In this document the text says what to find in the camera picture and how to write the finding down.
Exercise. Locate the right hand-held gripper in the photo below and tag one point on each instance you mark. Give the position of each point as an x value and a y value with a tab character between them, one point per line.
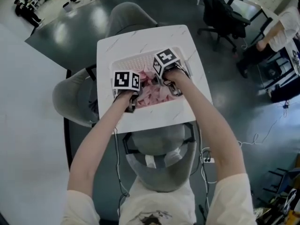
166	56

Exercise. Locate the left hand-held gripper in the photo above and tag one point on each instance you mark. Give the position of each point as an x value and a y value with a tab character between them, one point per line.
122	80

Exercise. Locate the white plastic basket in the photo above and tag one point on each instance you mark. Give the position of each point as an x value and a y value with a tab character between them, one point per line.
138	61

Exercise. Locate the pink clothes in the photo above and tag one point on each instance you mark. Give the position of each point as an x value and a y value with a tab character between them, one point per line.
152	95

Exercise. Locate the person's left forearm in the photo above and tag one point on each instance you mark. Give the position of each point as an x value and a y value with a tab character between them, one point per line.
103	135

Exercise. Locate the person's right forearm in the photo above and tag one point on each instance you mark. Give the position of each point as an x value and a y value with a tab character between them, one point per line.
206	125

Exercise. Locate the white marble table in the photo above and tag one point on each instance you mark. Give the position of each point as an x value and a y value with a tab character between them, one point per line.
112	50

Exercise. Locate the grey upholstered chair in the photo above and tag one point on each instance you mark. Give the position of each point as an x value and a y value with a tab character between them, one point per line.
70	95
161	172
129	15

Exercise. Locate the black office chair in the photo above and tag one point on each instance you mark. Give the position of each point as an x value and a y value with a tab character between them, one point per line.
218	15

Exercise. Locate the white waste bin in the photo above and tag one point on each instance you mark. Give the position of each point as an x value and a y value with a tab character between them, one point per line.
67	7

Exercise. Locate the white office desk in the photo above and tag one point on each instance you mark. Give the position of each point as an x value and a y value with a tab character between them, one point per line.
253	6

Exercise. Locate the white power strip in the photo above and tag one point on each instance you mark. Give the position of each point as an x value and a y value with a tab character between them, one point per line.
208	160

